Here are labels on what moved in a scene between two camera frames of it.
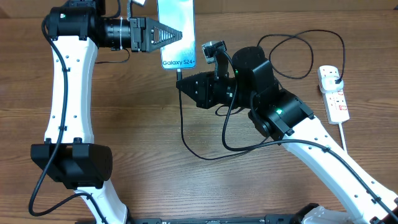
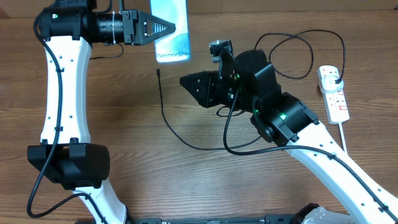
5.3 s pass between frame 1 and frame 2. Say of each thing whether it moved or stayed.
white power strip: stayed
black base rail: stayed
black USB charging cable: moved
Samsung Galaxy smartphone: moved
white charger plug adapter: stayed
